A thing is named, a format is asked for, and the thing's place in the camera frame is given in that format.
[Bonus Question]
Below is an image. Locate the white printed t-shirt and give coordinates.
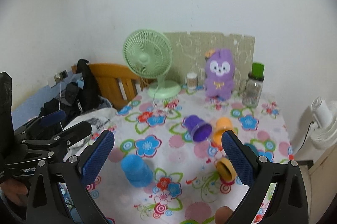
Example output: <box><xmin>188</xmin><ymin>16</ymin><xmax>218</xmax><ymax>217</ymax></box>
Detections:
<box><xmin>63</xmin><ymin>108</ymin><xmax>117</xmax><ymax>161</ymax></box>

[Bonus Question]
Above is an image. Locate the white fan power cable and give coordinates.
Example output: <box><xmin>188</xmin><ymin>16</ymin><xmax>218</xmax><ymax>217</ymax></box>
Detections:
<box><xmin>140</xmin><ymin>77</ymin><xmax>174</xmax><ymax>112</ymax></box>

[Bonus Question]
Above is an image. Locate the blue plastic cup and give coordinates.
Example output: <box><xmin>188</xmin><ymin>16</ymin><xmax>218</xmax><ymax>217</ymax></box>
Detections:
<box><xmin>121</xmin><ymin>155</ymin><xmax>153</xmax><ymax>188</ymax></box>

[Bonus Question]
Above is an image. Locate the white floor fan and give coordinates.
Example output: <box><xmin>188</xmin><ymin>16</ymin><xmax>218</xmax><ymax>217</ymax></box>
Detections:
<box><xmin>295</xmin><ymin>96</ymin><xmax>336</xmax><ymax>154</ymax></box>

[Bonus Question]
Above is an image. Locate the patterned green foam board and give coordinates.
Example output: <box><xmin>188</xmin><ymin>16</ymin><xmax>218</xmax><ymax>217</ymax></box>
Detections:
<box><xmin>164</xmin><ymin>32</ymin><xmax>255</xmax><ymax>90</ymax></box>

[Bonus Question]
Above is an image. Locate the white charging cable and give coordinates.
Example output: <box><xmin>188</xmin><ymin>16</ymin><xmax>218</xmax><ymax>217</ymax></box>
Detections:
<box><xmin>58</xmin><ymin>77</ymin><xmax>65</xmax><ymax>131</ymax></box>

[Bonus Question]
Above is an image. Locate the cotton swab container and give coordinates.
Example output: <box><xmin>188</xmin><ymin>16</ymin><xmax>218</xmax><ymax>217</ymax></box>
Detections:
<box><xmin>186</xmin><ymin>72</ymin><xmax>198</xmax><ymax>90</ymax></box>

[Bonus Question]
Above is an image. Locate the dark teal yellow cup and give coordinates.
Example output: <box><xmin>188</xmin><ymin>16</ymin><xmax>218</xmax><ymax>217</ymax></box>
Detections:
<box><xmin>215</xmin><ymin>143</ymin><xmax>260</xmax><ymax>183</ymax></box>

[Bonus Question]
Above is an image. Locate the right hand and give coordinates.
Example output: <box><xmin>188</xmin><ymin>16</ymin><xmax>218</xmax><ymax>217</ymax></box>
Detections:
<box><xmin>215</xmin><ymin>206</ymin><xmax>233</xmax><ymax>224</ymax></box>

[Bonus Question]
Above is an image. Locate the green desk fan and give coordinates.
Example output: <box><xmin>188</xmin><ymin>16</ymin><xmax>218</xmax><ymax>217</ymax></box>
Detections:
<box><xmin>122</xmin><ymin>29</ymin><xmax>181</xmax><ymax>100</ymax></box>

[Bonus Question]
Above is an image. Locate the wall power socket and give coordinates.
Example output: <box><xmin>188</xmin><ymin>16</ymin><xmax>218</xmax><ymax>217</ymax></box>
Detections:
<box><xmin>59</xmin><ymin>70</ymin><xmax>68</xmax><ymax>80</ymax></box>

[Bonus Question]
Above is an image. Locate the left hand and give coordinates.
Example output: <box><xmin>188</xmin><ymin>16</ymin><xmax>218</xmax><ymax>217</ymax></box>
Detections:
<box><xmin>1</xmin><ymin>178</ymin><xmax>28</xmax><ymax>206</ymax></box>

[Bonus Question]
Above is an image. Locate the purple plastic cup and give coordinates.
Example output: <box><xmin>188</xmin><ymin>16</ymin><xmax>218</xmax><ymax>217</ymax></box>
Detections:
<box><xmin>184</xmin><ymin>115</ymin><xmax>213</xmax><ymax>143</ymax></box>

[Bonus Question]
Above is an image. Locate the glass jar green lid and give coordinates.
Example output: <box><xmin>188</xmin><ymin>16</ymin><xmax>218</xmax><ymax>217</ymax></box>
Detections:
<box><xmin>239</xmin><ymin>62</ymin><xmax>265</xmax><ymax>108</ymax></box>

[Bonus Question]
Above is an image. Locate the floral tablecloth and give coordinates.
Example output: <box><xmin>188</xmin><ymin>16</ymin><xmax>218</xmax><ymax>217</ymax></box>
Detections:
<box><xmin>87</xmin><ymin>87</ymin><xmax>293</xmax><ymax>223</ymax></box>

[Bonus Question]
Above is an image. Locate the purple plush toy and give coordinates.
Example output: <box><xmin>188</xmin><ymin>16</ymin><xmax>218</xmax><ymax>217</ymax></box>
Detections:
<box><xmin>204</xmin><ymin>48</ymin><xmax>235</xmax><ymax>100</ymax></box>

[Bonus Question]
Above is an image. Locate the orange plastic cup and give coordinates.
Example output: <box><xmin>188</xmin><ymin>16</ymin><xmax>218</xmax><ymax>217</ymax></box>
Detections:
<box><xmin>211</xmin><ymin>117</ymin><xmax>233</xmax><ymax>149</ymax></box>

